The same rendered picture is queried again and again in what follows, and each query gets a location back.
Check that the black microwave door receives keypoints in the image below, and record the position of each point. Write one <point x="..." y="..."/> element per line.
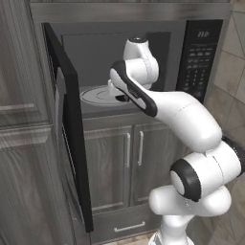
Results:
<point x="71" y="127"/>

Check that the grey wood drawer front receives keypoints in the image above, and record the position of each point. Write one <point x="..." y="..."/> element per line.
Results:
<point x="127" y="223"/>

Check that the stainless steel microwave oven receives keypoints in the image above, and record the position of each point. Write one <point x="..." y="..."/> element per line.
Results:
<point x="95" y="54"/>

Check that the tall grey wood cupboard door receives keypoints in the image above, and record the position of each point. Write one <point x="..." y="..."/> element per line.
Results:
<point x="22" y="63"/>
<point x="28" y="191"/>

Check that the grey wood cupboard above microwave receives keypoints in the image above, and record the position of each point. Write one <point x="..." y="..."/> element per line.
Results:
<point x="127" y="9"/>

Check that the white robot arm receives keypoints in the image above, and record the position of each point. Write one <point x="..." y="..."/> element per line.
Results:
<point x="188" y="115"/>

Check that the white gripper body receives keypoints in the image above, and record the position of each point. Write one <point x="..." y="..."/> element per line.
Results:
<point x="112" y="89"/>

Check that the round glass microwave turntable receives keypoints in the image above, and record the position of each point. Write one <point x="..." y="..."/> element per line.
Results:
<point x="95" y="95"/>

